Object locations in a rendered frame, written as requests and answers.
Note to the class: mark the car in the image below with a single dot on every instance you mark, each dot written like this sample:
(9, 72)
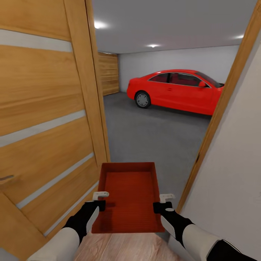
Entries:
(186, 90)

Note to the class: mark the garage door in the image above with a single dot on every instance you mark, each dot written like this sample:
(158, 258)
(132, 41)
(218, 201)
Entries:
(109, 72)

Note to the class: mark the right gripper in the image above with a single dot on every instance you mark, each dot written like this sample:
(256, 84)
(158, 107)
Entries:
(158, 206)

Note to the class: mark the storage box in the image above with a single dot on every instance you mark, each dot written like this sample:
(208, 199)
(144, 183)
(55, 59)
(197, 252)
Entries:
(133, 188)

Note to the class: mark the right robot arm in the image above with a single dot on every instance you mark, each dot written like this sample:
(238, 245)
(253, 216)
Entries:
(200, 244)

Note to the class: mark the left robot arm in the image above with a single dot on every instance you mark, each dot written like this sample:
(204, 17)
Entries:
(63, 246)

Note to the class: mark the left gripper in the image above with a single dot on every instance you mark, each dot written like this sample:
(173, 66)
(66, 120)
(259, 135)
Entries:
(101, 204)

